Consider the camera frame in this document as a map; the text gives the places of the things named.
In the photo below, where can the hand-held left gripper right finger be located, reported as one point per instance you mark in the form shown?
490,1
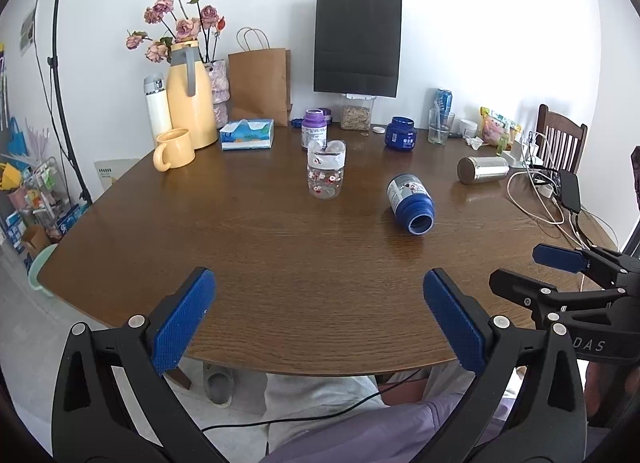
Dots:
452,323

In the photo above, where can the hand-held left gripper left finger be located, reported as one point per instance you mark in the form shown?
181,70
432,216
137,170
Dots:
182,323

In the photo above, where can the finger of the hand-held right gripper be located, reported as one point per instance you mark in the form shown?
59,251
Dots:
520,289
555,256

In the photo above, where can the blue jar cup with label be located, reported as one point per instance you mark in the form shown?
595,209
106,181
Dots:
407,195

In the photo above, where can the stainless steel cup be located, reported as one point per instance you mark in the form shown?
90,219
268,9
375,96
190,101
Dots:
482,169

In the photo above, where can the small white cup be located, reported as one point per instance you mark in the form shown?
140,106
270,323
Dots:
469,129

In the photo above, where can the clear printed cup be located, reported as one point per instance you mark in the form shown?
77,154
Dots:
326,170

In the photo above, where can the black power bank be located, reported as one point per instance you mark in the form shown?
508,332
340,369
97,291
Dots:
571,190

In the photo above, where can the grey slipper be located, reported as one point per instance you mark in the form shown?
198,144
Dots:
219,385

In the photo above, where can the white power strip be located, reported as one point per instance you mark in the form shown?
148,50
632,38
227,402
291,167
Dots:
517,155

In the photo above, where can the wooden chair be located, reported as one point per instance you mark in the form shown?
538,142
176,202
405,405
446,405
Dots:
560,140

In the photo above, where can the person's lavender top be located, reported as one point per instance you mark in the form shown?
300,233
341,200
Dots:
380,430

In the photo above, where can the crumpled white tissue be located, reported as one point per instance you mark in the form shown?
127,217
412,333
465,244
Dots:
474,143

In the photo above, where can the colourful snack packet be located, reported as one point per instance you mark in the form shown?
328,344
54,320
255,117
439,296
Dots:
495,128

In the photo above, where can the person's white pants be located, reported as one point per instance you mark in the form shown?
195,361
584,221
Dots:
310,395

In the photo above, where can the green plastic basin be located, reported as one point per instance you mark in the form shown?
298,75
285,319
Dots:
37,268

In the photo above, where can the drinking glass with straw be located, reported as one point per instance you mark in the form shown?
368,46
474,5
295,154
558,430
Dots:
440,130

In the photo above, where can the yellow mug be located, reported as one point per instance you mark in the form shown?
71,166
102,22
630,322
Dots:
177,148

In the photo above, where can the cluttered storage rack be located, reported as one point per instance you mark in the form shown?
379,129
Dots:
42,203

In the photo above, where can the blue drink can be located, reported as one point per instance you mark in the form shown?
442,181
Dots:
445,99

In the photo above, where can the dark blue round jar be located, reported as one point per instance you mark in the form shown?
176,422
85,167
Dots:
401,135

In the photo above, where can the blue tissue box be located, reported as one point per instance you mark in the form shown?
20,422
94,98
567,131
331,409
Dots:
247,135

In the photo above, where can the white thermos bottle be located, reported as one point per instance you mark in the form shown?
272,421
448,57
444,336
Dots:
157,110

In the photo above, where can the yellow thermos jug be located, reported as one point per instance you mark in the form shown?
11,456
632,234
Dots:
192,103

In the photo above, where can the glass jar of oats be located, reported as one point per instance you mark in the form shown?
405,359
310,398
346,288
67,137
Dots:
356,115

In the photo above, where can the purple lidded bottle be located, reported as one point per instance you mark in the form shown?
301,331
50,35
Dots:
314,130

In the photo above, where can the pink ribbed vase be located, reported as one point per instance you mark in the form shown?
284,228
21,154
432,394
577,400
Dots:
220,88

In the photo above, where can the blue tote bag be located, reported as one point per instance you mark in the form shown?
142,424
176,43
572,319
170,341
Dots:
15,138

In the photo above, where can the brown paper bag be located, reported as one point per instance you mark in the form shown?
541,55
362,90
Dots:
260,85

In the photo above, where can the black light stand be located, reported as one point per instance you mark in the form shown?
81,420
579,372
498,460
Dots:
60,93

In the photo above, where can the black paper bag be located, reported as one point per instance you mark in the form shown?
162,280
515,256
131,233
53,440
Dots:
357,43

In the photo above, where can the dried pink flowers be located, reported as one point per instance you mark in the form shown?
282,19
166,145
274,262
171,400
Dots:
185,28

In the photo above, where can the wall poster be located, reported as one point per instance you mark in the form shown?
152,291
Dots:
28,30

